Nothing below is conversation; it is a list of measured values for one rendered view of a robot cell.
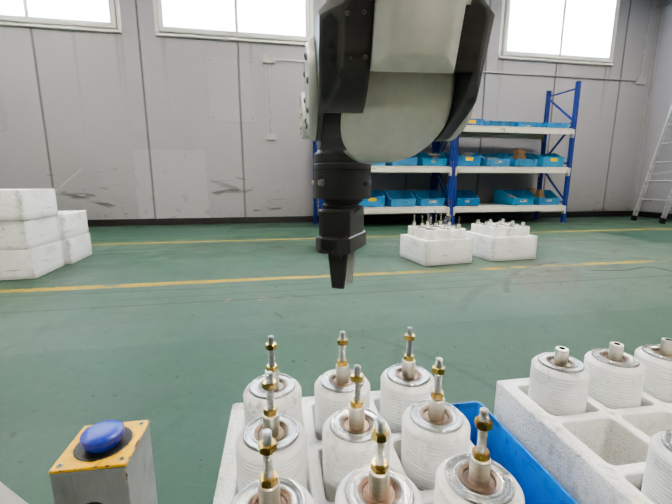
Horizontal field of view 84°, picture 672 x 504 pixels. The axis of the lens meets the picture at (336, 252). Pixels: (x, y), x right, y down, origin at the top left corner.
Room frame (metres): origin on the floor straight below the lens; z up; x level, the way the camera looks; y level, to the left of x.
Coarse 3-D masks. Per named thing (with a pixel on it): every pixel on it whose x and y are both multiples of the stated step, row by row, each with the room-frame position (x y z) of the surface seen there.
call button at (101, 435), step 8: (96, 424) 0.36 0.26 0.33; (104, 424) 0.36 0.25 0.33; (112, 424) 0.36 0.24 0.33; (120, 424) 0.36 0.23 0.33; (88, 432) 0.34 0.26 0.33; (96, 432) 0.34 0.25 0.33; (104, 432) 0.34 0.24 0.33; (112, 432) 0.34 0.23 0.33; (120, 432) 0.35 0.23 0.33; (80, 440) 0.33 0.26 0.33; (88, 440) 0.33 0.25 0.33; (96, 440) 0.33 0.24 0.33; (104, 440) 0.33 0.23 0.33; (112, 440) 0.34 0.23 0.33; (88, 448) 0.33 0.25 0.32; (96, 448) 0.33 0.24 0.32; (104, 448) 0.34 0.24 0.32
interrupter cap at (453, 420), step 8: (424, 400) 0.52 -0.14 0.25; (416, 408) 0.50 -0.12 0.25; (424, 408) 0.50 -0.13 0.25; (448, 408) 0.50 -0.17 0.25; (456, 408) 0.50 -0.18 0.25; (416, 416) 0.48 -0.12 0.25; (424, 416) 0.49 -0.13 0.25; (448, 416) 0.48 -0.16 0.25; (456, 416) 0.48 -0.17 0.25; (416, 424) 0.47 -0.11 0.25; (424, 424) 0.46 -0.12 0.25; (432, 424) 0.46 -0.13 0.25; (440, 424) 0.46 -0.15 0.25; (448, 424) 0.46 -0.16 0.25; (456, 424) 0.46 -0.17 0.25; (432, 432) 0.45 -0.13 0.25; (440, 432) 0.45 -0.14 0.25; (448, 432) 0.45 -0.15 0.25
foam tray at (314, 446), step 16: (304, 400) 0.64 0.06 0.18; (240, 416) 0.59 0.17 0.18; (304, 416) 0.59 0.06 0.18; (400, 432) 0.55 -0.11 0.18; (224, 448) 0.51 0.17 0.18; (320, 448) 0.51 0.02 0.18; (400, 448) 0.53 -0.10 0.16; (224, 464) 0.48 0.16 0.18; (320, 464) 0.51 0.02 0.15; (400, 464) 0.48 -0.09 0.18; (224, 480) 0.45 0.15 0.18; (320, 480) 0.45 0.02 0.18; (224, 496) 0.42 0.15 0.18; (320, 496) 0.42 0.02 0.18; (432, 496) 0.42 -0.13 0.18
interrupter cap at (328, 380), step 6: (330, 372) 0.61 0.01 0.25; (324, 378) 0.59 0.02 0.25; (330, 378) 0.59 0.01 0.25; (324, 384) 0.57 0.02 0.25; (330, 384) 0.57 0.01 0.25; (336, 384) 0.57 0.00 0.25; (342, 384) 0.57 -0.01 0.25; (348, 384) 0.57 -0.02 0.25; (330, 390) 0.55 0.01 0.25; (336, 390) 0.55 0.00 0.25; (342, 390) 0.55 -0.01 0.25; (348, 390) 0.55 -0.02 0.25
